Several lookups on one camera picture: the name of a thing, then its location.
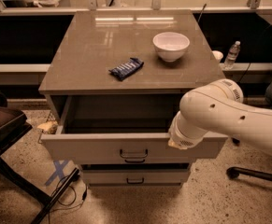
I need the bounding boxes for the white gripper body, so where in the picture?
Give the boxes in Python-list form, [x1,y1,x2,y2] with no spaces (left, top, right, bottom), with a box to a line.
[169,126,205,149]

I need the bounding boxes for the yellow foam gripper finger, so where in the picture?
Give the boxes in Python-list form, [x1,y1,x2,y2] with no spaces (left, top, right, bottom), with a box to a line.
[168,139,187,150]

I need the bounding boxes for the grey top drawer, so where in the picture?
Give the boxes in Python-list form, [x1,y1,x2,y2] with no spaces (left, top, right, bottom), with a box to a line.
[42,94,227,164]

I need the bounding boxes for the grey drawer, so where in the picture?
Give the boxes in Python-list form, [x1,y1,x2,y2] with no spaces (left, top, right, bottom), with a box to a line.
[42,94,227,164]
[80,163,191,186]

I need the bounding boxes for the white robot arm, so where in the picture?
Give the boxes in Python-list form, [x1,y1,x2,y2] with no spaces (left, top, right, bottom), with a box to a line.
[168,79,272,156]

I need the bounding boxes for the grey bottom drawer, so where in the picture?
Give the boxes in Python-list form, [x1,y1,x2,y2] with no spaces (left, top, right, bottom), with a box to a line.
[80,163,191,186]

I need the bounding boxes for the grey drawer cabinet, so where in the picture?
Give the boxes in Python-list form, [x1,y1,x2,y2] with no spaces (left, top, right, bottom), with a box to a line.
[37,9,231,189]

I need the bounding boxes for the black office chair base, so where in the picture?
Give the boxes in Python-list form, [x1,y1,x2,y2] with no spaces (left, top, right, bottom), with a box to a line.
[226,137,272,186]

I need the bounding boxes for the white paper cup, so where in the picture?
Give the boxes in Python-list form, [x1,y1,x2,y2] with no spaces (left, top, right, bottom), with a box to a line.
[212,50,223,63]

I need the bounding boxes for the blue snack bar wrapper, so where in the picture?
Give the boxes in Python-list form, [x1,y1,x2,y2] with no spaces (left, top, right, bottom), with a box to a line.
[109,58,144,81]

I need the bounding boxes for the white bowl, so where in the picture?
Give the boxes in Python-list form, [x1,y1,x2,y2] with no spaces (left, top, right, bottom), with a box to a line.
[152,32,190,63]

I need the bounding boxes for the clear water bottle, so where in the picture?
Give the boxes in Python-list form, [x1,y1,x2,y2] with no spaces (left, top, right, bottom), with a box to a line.
[223,41,241,70]

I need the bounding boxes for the dark brown chair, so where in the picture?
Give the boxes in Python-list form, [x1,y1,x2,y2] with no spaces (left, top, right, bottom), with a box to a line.
[0,92,79,224]

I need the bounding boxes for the black floor cable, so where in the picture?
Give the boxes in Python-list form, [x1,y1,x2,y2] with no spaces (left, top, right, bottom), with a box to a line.
[48,175,89,215]

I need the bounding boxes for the wire basket with items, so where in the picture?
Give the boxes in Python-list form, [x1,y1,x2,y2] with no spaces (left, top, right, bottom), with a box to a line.
[37,112,58,134]

